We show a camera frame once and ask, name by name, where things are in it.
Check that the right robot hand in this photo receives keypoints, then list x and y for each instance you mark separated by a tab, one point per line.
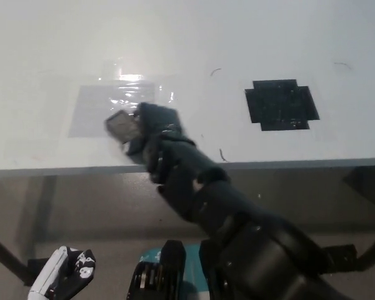
157	125

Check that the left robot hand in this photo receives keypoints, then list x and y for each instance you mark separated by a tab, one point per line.
53	272

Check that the dark grey whiteboard eraser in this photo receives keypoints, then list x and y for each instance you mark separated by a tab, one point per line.
123	126

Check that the black teal robot torso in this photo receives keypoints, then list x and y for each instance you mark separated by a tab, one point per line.
162	275

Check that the black floor plate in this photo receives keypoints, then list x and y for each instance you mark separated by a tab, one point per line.
340	256
34	270

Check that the clear plastic film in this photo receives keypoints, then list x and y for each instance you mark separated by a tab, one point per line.
165	93

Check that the black table leg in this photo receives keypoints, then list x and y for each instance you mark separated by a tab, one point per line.
6	256
373	254

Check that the grey paper sheet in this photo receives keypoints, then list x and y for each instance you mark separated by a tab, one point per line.
87	115

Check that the black tape patch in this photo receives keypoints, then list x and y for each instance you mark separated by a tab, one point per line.
281	104

